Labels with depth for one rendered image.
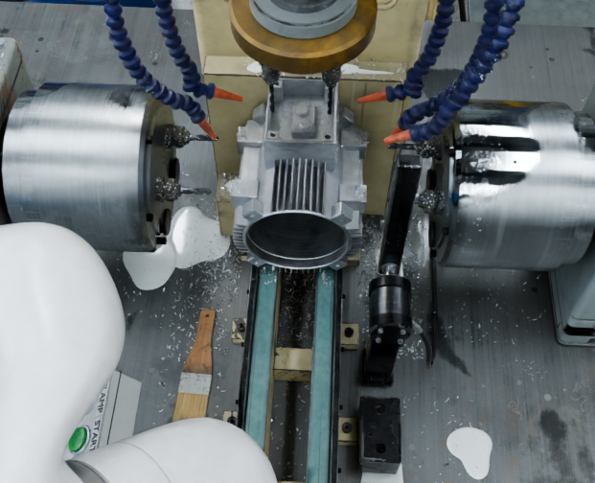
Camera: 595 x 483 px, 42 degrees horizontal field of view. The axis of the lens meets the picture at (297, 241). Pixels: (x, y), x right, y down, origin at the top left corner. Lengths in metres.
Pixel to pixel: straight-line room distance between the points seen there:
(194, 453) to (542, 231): 0.71
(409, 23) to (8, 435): 0.94
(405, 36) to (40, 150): 0.58
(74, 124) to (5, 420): 0.69
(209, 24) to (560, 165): 0.57
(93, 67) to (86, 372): 1.29
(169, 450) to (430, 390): 0.82
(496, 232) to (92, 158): 0.56
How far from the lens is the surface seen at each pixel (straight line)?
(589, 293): 1.23
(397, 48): 1.28
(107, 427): 0.97
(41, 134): 1.12
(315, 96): 1.17
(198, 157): 1.51
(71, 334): 0.48
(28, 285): 0.50
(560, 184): 1.09
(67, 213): 1.12
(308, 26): 0.93
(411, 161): 0.93
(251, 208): 1.08
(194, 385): 1.27
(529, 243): 1.11
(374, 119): 1.22
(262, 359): 1.15
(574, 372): 1.35
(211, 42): 1.29
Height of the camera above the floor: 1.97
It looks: 58 degrees down
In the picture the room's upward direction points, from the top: straight up
